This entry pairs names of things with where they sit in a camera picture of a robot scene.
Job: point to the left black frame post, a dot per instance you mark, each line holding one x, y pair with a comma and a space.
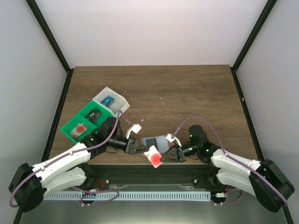
48, 33

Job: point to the light blue slotted cable duct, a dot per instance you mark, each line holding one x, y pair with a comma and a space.
134, 196

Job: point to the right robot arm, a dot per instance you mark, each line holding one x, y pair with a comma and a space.
262, 179

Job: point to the white plastic bin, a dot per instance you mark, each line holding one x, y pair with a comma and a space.
120, 103

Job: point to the blue card in bin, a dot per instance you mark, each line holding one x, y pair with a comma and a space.
107, 101

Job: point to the green plastic bin middle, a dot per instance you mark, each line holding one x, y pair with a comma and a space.
93, 105

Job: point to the right black frame post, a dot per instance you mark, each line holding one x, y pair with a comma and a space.
254, 32

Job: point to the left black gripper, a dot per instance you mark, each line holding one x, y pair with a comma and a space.
131, 146

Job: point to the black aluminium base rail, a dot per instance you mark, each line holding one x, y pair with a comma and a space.
102, 176

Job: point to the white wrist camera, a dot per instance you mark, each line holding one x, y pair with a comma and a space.
135, 128
172, 139

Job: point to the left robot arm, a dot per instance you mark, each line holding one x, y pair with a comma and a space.
31, 184

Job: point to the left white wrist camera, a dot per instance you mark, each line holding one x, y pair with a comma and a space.
135, 128

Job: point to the green plastic bin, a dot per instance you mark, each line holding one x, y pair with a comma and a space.
77, 119
93, 105

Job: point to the red dot card in bin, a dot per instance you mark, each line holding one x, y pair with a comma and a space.
78, 130

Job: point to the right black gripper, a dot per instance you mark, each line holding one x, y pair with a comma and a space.
180, 155

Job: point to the green plastic bin front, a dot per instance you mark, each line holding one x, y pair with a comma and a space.
77, 119

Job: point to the black card in bin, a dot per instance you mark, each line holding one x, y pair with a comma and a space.
93, 115

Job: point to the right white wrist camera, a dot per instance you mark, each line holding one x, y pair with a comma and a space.
172, 139

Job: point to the black frame post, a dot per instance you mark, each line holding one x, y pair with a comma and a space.
254, 32
48, 33

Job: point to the grey black card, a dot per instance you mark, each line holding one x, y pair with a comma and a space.
149, 142

